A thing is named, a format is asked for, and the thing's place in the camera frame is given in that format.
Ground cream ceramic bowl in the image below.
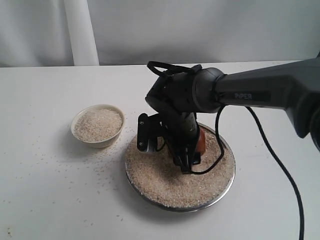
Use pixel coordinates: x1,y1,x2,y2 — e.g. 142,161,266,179
70,104,125,149

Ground white backdrop cloth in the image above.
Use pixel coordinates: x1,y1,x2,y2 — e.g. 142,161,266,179
0,0,320,67

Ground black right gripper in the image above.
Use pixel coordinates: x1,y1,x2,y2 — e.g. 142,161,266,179
137,113,201,174

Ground spilled rice grains on table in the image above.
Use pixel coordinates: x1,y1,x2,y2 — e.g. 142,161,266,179
0,101,138,229

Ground rice in cream bowl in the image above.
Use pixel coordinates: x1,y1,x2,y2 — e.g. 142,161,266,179
74,109,123,143

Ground brown wooden cup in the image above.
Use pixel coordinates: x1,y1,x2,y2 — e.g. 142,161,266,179
195,127,206,156

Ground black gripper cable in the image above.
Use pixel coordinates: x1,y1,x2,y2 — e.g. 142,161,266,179
146,60,306,240

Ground rice in steel tray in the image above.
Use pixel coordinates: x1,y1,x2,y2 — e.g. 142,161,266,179
124,124,235,208

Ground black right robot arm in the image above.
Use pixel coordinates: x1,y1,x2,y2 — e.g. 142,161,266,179
137,58,320,152

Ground round steel tray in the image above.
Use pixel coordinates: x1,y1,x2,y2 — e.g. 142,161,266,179
124,122,237,213

